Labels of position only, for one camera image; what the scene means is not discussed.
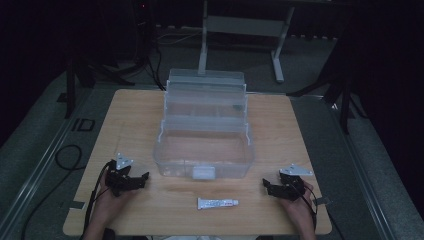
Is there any clear plastic storage box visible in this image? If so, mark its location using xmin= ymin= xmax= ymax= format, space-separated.
xmin=152 ymin=68 xmax=256 ymax=181

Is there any dark equipment with red light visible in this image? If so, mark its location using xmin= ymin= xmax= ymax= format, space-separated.
xmin=132 ymin=0 xmax=155 ymax=64

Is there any black tripod stand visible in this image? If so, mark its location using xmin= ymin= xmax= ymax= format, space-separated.
xmin=286 ymin=64 xmax=369 ymax=135
xmin=64 ymin=54 xmax=136 ymax=120

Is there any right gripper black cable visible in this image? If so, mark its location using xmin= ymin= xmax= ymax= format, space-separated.
xmin=300 ymin=184 xmax=318 ymax=232

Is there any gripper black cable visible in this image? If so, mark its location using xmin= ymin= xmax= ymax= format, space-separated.
xmin=300 ymin=184 xmax=318 ymax=232
xmin=82 ymin=159 xmax=116 ymax=238

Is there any grey metal desk frame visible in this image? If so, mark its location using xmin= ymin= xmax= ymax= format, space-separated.
xmin=197 ymin=0 xmax=297 ymax=84

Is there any light cable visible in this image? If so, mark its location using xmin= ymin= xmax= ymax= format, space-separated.
xmin=155 ymin=25 xmax=203 ymax=47

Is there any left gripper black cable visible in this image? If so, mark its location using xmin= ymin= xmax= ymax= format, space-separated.
xmin=82 ymin=159 xmax=116 ymax=238

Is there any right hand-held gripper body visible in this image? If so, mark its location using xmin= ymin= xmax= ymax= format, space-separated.
xmin=277 ymin=162 xmax=315 ymax=202

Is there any black cable on floor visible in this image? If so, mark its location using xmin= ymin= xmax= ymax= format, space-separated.
xmin=19 ymin=144 xmax=85 ymax=240

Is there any person's right hand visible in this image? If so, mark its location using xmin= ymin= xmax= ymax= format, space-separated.
xmin=277 ymin=181 xmax=317 ymax=226

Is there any person's left hand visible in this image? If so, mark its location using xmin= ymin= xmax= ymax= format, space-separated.
xmin=92 ymin=169 xmax=136 ymax=223

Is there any white tube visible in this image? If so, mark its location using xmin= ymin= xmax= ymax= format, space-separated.
xmin=196 ymin=196 xmax=240 ymax=211

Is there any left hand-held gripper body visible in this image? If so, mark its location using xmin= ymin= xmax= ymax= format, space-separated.
xmin=105 ymin=152 xmax=143 ymax=198

